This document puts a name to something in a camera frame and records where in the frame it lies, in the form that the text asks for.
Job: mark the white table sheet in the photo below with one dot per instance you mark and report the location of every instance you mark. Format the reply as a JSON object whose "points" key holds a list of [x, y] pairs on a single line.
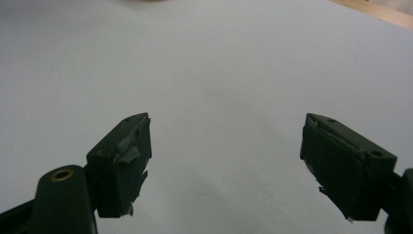
{"points": [[227, 65]]}

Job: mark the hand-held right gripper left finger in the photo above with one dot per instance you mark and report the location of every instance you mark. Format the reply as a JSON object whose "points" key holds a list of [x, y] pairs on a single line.
{"points": [[110, 172]]}

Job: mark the wooden table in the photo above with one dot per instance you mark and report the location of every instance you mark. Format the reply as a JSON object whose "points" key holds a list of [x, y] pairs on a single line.
{"points": [[383, 12]]}

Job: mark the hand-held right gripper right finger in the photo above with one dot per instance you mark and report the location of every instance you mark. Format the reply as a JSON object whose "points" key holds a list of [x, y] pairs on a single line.
{"points": [[344, 169]]}

